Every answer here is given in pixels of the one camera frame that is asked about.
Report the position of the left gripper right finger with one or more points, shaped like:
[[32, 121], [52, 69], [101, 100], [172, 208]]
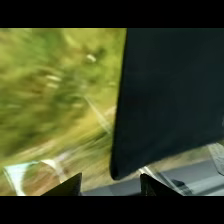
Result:
[[150, 187]]

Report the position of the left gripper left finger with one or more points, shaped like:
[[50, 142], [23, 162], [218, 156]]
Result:
[[70, 187]]

